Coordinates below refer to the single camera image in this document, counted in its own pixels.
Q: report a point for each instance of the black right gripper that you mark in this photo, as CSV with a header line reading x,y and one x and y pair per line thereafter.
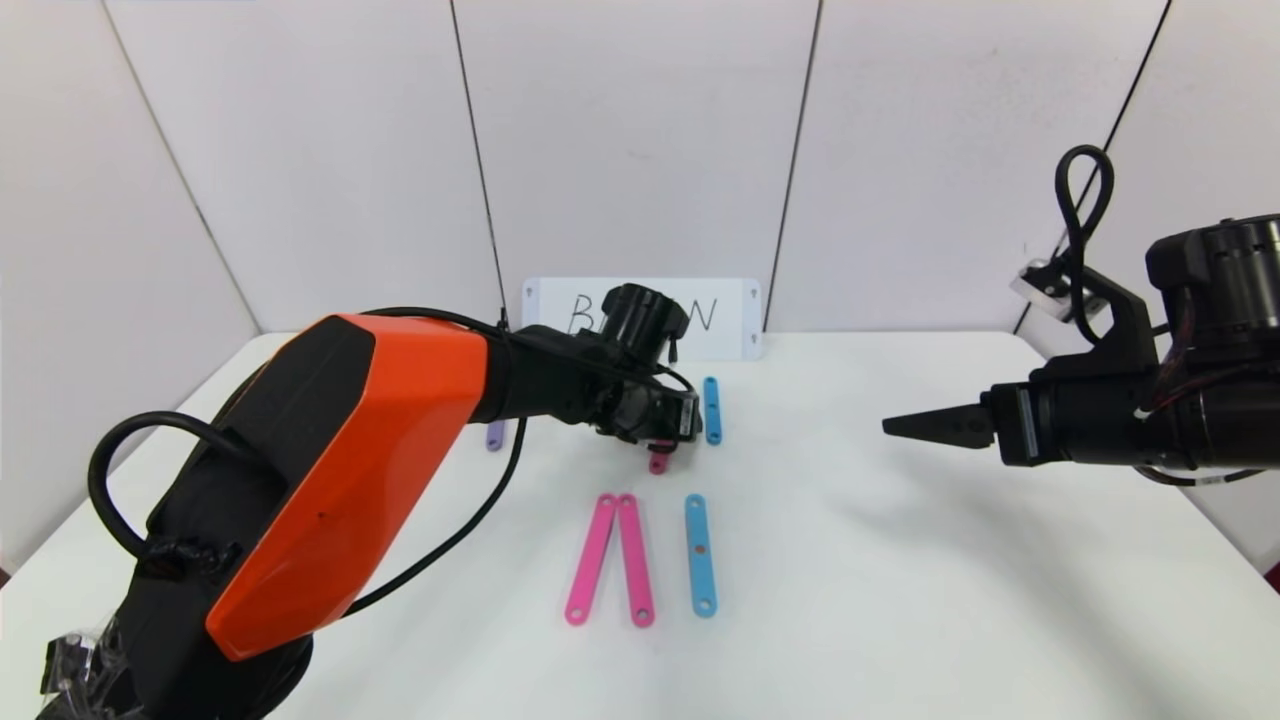
x,y
1022,424

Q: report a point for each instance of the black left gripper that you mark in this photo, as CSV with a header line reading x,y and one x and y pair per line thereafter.
x,y
686,421

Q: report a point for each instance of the dark pink bar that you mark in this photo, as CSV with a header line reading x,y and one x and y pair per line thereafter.
x,y
658,463

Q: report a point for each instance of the short purple bar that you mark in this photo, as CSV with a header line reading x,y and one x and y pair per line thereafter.
x,y
495,440

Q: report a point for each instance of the orange and black left arm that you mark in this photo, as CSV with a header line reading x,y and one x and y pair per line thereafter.
x,y
330,480

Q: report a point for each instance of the white BRAIN sign card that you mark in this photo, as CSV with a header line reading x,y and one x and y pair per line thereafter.
x,y
735,300

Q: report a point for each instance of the short blue bar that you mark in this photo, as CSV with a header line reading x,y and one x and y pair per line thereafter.
x,y
712,410

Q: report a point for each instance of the long pink bar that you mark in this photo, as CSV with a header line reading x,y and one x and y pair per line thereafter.
x,y
591,560
636,560

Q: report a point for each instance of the blue bar with orange underside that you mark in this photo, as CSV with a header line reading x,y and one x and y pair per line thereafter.
x,y
701,580

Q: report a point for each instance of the dark red object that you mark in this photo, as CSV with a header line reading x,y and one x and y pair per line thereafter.
x,y
1275,580

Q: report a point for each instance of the crinkled clear plastic wrap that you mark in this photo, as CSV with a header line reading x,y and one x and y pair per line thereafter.
x,y
85,665

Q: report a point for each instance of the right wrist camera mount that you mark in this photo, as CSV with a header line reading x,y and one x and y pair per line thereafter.
x,y
1125,320

